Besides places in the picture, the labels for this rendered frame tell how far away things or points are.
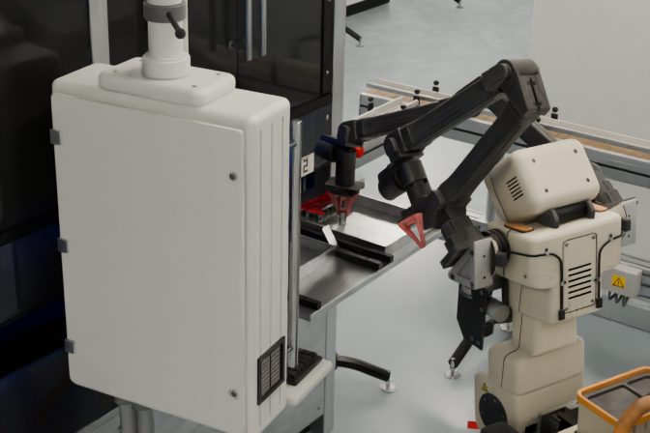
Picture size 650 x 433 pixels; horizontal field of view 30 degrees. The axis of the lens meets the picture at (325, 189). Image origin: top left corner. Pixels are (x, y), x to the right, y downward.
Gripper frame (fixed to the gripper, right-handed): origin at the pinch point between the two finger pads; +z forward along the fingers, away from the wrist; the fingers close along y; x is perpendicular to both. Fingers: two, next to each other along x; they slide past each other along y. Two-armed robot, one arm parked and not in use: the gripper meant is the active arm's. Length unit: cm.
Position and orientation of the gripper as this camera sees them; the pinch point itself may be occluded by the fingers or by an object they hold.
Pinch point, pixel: (342, 212)
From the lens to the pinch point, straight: 351.0
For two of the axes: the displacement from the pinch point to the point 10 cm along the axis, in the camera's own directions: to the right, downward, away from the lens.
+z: -0.4, 9.2, 4.0
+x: -3.7, 3.6, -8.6
